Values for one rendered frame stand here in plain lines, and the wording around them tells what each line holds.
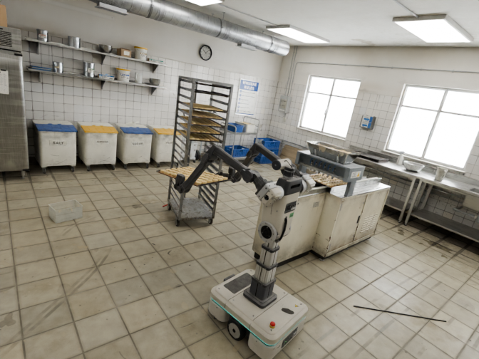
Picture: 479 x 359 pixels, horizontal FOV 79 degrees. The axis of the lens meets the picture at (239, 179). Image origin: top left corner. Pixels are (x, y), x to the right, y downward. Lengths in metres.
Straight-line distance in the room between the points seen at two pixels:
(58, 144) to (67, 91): 1.04
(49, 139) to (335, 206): 4.32
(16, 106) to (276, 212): 4.01
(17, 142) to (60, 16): 2.16
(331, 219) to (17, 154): 4.35
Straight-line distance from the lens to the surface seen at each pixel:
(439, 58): 6.49
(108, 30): 6.17
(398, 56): 6.76
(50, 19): 5.99
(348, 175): 3.30
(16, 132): 5.12
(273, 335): 2.27
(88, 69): 5.82
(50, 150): 5.49
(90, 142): 5.55
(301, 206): 3.13
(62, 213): 3.94
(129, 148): 5.77
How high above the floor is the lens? 1.81
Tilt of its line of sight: 18 degrees down
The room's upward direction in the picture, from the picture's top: 9 degrees clockwise
